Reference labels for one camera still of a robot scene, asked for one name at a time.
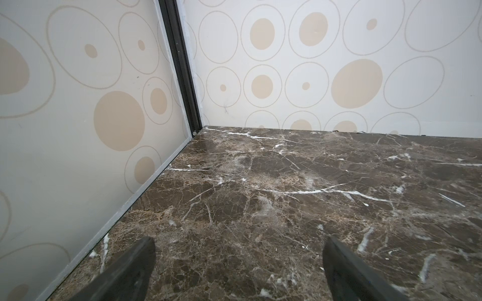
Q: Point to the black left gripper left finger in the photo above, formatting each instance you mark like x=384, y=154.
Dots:
x=127, y=278

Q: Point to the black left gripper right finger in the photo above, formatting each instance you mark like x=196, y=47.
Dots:
x=350, y=278

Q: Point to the black corner frame post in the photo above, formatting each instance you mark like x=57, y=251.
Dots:
x=173, y=24

